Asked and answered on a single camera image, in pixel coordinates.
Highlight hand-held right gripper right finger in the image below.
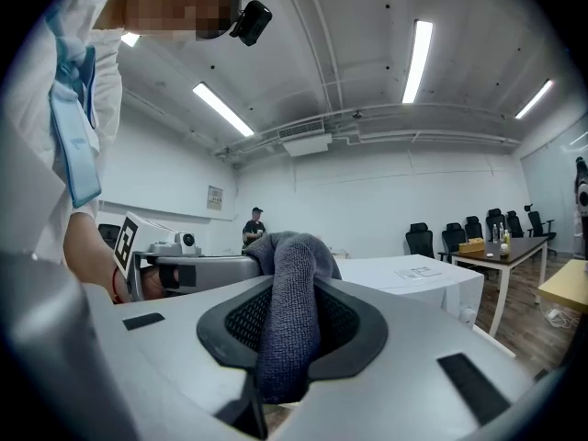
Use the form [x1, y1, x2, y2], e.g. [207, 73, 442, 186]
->
[274, 276, 537, 441]

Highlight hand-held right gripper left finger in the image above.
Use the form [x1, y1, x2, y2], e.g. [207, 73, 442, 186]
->
[85, 275, 276, 441]

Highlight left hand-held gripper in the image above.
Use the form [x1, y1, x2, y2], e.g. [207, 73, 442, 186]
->
[112, 211, 264, 303]

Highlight dark grey wiping cloth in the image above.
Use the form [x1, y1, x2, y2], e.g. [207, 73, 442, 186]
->
[254, 231, 344, 406]

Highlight person's left forearm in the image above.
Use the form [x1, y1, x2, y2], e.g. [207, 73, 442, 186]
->
[62, 211, 130, 305]

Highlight person's left hand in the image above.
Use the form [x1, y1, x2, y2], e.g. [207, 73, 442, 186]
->
[140, 266, 163, 300]

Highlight row of black office chairs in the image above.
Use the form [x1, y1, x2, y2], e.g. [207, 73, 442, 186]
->
[404, 203, 559, 266]

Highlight dark brown table white legs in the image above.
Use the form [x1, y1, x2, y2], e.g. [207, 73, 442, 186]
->
[451, 235, 550, 338]

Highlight white ceiling air conditioner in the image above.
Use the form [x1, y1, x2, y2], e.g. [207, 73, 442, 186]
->
[277, 119, 334, 158]

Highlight yellow table black base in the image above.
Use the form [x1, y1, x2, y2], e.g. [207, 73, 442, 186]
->
[537, 258, 588, 315]

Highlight light blue neck ribbon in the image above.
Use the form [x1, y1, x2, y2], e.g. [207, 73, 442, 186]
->
[48, 9, 103, 209]

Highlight white ceiling pipes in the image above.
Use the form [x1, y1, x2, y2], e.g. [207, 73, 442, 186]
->
[215, 102, 523, 164]

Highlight person in white shirt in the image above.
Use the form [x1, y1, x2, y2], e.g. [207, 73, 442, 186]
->
[0, 0, 125, 270]

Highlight person's face and neck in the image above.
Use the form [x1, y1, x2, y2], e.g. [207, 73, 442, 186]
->
[94, 0, 243, 43]

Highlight red wrist string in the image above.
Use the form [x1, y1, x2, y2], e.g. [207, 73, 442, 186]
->
[111, 266, 125, 304]

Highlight black head-mounted camera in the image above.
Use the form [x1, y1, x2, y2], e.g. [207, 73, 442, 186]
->
[222, 0, 274, 48]

